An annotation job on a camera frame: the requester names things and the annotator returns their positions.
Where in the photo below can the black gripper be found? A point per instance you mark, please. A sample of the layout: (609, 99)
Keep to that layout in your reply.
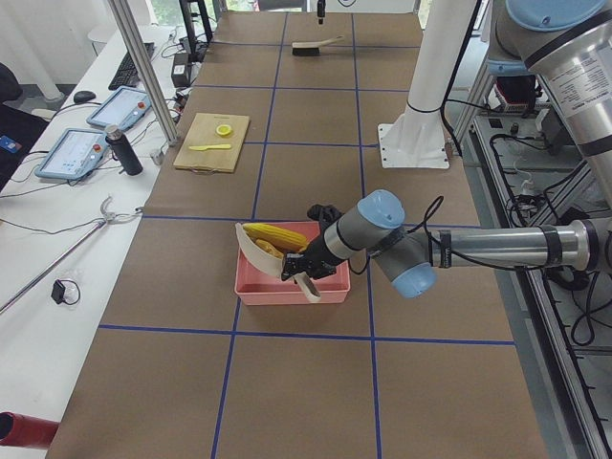
(316, 253)
(321, 8)

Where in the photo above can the yellow toy corn cob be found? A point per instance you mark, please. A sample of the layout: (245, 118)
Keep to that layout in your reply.
(284, 239)

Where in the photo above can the beige plastic dustpan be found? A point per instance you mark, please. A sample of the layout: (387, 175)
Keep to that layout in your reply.
(270, 265)

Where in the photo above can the beige hand brush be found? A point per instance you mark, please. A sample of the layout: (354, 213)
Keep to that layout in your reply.
(312, 48)

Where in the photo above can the tan toy ginger root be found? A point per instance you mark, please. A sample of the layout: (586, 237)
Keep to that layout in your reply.
(269, 248)

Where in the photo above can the pink plastic bin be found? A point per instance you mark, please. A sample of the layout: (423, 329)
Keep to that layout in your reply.
(257, 288)

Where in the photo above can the yellow plastic knife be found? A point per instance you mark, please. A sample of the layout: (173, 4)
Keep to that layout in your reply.
(207, 147)

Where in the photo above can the yellow lemon slices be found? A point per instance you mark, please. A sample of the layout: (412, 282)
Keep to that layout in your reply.
(223, 130)

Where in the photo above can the bamboo cutting board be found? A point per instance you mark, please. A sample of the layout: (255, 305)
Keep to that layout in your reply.
(213, 142)

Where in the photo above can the black keyboard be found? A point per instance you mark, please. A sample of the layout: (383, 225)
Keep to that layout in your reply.
(126, 74)

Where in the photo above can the metal reacher grabber tool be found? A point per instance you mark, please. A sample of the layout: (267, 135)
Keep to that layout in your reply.
(106, 218)

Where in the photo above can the blue teach pendant far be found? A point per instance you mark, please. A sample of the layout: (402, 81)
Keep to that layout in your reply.
(124, 108)

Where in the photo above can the blue teach pendant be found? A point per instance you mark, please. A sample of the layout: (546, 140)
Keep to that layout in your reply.
(124, 108)
(76, 153)

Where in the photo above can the black water bottle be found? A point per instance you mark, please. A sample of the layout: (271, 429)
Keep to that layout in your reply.
(123, 150)

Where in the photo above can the black computer mouse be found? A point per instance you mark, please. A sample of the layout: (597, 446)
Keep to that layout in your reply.
(83, 96)

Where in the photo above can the blue teach pendant near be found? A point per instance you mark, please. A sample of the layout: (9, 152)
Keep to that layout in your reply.
(76, 153)

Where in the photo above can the red cylinder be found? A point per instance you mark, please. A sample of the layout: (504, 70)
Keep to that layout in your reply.
(23, 431)

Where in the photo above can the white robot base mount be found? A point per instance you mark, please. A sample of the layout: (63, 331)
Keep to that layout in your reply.
(416, 139)

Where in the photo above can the aluminium frame post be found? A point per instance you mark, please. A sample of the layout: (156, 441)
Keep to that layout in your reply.
(132, 39)

